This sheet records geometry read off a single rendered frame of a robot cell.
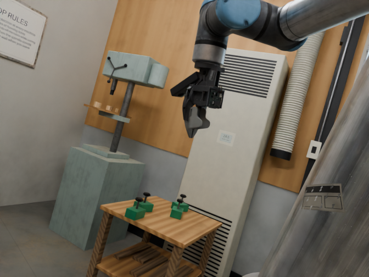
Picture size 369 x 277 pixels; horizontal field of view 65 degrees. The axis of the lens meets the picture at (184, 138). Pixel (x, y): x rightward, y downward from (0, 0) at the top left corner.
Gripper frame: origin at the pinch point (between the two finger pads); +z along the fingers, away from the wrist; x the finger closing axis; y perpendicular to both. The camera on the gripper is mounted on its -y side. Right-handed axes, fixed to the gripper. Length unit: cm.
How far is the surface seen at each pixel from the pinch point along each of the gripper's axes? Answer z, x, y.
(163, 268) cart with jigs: 96, 67, -61
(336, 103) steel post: -29, 164, -9
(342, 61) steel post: -59, 165, -12
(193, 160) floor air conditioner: 33, 110, -88
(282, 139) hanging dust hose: 3, 142, -34
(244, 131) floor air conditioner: 3, 123, -56
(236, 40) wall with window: -72, 150, -97
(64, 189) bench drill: 75, 46, -164
